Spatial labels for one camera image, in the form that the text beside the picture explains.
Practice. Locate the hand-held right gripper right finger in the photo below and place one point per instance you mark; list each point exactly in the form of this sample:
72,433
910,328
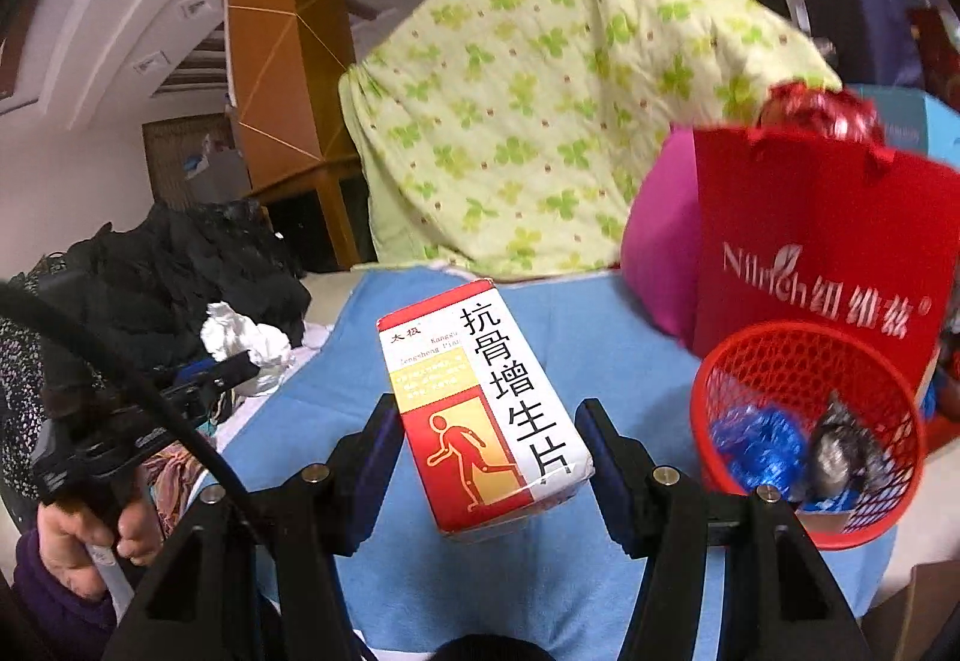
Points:
611,473

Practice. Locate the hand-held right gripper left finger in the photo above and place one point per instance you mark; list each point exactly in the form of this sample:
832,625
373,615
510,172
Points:
382,451

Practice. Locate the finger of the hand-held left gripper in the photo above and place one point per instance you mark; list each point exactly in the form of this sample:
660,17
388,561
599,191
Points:
217,372

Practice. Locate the white plastic bag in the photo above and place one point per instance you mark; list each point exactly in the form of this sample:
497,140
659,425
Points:
240,338

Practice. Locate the orange white medicine box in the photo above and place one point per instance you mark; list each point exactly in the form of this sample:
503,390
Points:
487,406

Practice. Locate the blue plastic bag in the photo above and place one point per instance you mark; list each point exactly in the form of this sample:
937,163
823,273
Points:
757,443

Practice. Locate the dark grey plastic bag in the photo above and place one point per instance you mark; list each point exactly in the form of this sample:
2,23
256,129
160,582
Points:
832,451

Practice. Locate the red mesh basket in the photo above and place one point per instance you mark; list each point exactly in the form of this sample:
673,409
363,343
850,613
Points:
877,522

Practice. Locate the person's left forearm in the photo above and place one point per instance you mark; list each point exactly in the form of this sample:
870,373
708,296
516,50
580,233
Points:
45,608

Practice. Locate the person's left hand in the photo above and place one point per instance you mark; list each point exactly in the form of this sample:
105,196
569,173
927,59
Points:
139,526

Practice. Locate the light blue blanket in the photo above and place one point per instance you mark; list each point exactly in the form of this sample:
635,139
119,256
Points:
300,421

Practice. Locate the orange striped scarf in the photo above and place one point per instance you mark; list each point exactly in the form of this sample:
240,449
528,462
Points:
169,473

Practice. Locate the dark dotted cloth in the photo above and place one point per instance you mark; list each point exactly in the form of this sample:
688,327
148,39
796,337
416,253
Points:
19,391

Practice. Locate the black clothing pile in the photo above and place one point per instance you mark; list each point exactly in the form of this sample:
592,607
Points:
195,256

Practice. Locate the grey cabinet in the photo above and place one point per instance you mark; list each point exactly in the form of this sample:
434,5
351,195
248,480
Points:
217,170

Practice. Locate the person's black trouser leg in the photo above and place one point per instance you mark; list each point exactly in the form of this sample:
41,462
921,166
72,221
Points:
487,650

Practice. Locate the brown wooden door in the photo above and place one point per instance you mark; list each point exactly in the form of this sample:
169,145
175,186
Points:
172,159

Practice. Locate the pink pillow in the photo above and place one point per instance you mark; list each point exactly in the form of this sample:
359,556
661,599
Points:
660,256

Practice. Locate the red paper bag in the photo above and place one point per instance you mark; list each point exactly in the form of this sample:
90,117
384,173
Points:
810,203

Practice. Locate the brown cardboard box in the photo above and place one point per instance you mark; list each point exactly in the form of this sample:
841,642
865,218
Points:
922,616

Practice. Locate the orange wooden column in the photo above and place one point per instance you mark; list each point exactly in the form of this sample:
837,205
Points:
285,31

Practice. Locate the green clover print quilt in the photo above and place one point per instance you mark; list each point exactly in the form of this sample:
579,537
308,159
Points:
525,106

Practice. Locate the large crumpled red plastic bag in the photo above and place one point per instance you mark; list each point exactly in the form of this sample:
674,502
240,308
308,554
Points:
817,106

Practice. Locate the light blue cardboard box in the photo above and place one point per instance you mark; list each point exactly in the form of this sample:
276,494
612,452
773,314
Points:
907,121

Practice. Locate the tall red cardboard box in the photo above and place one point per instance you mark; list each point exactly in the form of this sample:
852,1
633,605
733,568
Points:
930,46

